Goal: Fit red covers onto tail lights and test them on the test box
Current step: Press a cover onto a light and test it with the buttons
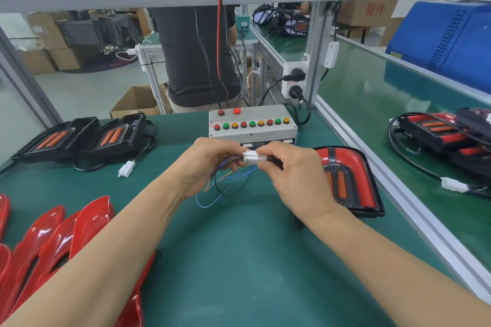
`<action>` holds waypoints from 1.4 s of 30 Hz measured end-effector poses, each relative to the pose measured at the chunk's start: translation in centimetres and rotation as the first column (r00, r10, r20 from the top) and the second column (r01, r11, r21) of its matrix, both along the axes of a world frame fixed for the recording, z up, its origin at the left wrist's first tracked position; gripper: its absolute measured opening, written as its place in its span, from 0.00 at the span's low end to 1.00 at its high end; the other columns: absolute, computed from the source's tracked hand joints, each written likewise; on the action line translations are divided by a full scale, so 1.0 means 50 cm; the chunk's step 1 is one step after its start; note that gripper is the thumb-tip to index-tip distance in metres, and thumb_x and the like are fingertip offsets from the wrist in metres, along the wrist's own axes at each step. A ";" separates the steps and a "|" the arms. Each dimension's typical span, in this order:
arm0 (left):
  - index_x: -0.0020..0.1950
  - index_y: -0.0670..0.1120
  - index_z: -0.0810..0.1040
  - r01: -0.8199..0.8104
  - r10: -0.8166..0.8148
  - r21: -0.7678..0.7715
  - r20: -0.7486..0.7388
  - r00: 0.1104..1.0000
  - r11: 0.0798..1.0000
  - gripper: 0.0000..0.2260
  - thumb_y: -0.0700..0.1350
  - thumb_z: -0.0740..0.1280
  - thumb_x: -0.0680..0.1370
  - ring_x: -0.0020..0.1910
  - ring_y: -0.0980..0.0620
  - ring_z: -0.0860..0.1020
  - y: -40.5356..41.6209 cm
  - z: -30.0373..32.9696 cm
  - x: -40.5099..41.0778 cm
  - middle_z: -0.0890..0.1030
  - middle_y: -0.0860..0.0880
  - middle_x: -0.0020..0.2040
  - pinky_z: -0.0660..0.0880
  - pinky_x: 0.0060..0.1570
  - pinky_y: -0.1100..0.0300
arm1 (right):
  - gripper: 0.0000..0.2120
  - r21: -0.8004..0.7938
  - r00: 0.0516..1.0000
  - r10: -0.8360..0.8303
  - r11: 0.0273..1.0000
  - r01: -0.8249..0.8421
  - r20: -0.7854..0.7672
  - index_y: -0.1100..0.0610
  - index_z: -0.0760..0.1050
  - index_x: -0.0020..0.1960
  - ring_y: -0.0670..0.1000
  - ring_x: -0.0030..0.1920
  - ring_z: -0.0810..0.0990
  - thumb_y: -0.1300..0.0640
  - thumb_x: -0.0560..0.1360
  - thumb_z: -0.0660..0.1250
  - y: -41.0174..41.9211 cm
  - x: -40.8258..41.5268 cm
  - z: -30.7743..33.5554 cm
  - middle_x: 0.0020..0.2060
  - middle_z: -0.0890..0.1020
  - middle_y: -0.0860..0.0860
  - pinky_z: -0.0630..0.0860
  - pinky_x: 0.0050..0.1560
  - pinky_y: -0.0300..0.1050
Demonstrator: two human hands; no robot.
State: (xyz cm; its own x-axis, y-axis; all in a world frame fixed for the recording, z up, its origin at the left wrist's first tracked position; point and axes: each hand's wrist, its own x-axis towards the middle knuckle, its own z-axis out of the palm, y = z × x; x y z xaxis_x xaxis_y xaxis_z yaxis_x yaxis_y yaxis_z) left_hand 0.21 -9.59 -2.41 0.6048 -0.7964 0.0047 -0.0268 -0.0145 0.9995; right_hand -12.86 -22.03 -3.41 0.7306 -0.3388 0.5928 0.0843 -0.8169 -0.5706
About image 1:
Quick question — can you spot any person's left hand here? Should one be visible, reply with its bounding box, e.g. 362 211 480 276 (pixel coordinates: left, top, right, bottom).
165 137 250 201

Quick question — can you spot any person's right hand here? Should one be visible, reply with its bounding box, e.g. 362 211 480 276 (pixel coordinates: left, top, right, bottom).
257 141 346 228

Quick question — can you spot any coloured wire harness with connector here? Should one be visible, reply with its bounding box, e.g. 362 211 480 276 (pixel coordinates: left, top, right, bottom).
195 147 270 211

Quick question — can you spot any pile of black lamp housings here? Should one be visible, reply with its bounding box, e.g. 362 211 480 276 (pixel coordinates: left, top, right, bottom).
0 112 158 178

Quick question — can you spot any person's right forearm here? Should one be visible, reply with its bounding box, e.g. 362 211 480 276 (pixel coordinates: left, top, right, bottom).
310 204 491 327

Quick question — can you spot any person's left forearm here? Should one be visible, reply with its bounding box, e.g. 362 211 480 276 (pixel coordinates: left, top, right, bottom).
0 177 185 327

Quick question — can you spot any beige test button box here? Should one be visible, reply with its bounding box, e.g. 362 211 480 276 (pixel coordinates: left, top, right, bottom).
209 106 299 146

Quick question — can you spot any low open cardboard carton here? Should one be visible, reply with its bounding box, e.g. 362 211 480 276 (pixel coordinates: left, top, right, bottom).
109 85 166 119

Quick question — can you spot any white power strip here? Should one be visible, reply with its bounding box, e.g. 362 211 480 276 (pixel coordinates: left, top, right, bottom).
282 58 309 102

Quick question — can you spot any white metal stand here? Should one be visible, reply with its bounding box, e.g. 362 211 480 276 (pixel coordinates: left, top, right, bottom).
137 41 168 113

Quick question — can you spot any black mesh basket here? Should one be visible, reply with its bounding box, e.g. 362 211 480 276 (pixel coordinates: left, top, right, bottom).
60 16 139 48

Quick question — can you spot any pile of red lens covers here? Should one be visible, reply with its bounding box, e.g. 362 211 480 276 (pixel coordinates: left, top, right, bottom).
0 194 154 327

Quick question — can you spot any large cardboard box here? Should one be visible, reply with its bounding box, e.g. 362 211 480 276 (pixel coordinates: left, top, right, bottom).
27 12 89 71

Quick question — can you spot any small cardboard box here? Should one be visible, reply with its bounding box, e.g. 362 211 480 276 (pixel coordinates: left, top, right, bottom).
19 47 58 75

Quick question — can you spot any blue plastic crate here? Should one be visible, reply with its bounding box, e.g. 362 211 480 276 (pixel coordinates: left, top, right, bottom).
386 0 491 94

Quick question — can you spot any white switch box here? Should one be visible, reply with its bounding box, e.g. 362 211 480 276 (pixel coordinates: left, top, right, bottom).
324 41 340 69

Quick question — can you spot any red power cable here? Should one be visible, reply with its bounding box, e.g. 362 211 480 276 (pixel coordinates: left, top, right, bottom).
215 0 240 105

